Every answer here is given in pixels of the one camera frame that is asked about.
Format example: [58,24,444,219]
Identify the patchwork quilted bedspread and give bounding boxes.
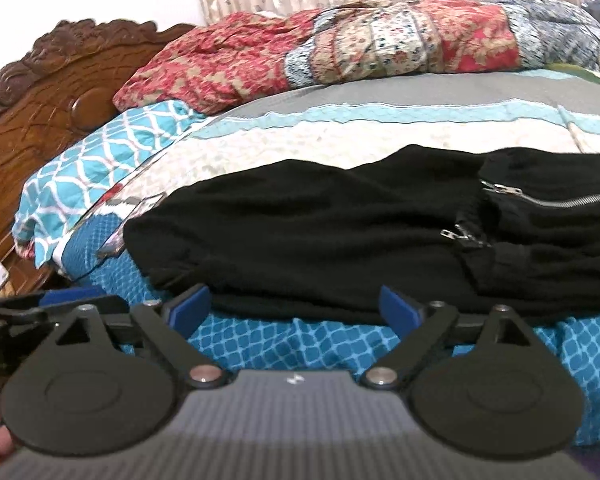
[52,66,600,447]

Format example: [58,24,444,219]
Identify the teal lattice pillow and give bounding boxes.
[11,99,212,270]

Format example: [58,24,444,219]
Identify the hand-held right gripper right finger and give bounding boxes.
[361,284,537,390]

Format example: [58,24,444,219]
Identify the red and blue floral quilt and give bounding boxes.
[112,0,600,117]

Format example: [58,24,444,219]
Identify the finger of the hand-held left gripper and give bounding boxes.
[0,287,131,375]

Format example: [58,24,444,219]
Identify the black pants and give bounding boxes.
[122,144,600,327]

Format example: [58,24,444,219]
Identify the carved wooden headboard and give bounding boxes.
[0,18,199,303]

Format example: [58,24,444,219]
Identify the folded light blue cloth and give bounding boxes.
[550,61,600,92]

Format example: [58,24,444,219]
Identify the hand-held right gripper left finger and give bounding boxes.
[54,283,233,390]

